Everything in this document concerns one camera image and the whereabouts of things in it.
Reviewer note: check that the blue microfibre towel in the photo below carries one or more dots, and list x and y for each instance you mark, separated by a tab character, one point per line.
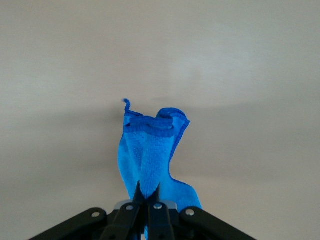
150	160

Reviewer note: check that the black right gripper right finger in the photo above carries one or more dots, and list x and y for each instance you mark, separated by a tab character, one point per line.
160	222

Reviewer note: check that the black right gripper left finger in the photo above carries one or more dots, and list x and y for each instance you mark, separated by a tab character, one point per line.
125	220

